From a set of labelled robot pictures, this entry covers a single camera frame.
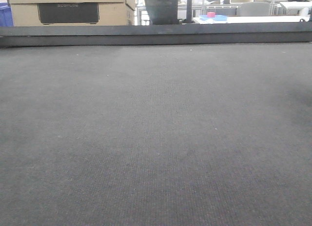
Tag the black conveyor side rail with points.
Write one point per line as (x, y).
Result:
(274, 32)

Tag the dark grey conveyor belt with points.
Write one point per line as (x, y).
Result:
(183, 135)

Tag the light blue tray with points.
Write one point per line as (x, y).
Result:
(215, 19)

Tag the stacked cardboard boxes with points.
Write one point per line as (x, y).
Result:
(72, 12)

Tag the white background table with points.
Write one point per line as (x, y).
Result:
(262, 19)

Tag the black metal rack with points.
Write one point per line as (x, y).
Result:
(162, 12)

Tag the pink cube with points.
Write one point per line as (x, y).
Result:
(210, 14)

